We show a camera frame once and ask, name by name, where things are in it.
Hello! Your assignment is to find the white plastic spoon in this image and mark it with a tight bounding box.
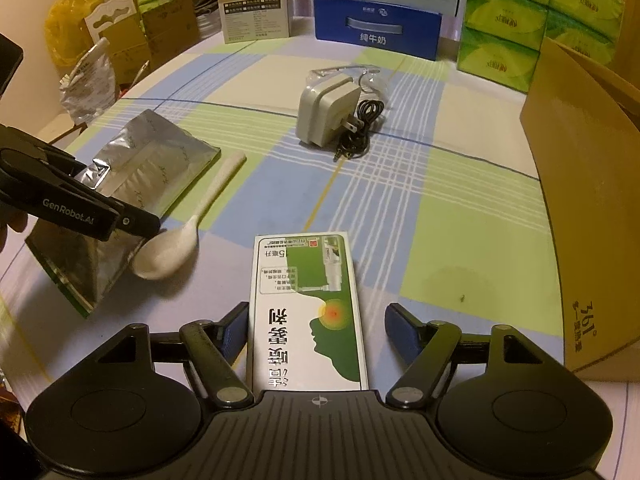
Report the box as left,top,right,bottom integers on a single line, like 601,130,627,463
131,152,246,281

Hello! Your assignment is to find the silver foil pouch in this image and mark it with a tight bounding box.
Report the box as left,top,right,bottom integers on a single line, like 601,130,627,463
26,110,221,318

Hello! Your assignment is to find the green white spray box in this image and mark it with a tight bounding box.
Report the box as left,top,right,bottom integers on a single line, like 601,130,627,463
247,232,369,393

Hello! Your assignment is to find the white power adapter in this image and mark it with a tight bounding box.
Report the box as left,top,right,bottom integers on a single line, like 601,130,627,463
295,73,361,148

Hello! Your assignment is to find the clear plastic packaging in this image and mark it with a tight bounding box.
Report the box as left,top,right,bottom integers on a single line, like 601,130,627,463
306,64,390,104

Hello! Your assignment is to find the person's left hand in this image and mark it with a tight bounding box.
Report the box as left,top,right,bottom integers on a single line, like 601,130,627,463
0,204,28,252

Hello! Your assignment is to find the crumpled silver plastic bag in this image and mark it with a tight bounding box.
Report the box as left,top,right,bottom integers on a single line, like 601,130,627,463
60,38,117,125

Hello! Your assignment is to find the yellow plastic bag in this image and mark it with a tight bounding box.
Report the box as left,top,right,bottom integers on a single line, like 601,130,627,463
43,0,104,73

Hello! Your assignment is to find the checkered tablecloth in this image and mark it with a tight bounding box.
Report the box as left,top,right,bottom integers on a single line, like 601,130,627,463
0,34,601,411

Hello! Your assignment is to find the brown cardboard box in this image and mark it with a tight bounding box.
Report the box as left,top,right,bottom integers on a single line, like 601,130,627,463
518,34,640,384

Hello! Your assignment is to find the blue milk carton box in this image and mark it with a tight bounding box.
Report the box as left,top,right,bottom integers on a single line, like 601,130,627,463
314,0,442,61

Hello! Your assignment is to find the green tissue packs stack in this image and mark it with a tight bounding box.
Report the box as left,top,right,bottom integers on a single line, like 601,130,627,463
457,0,625,93

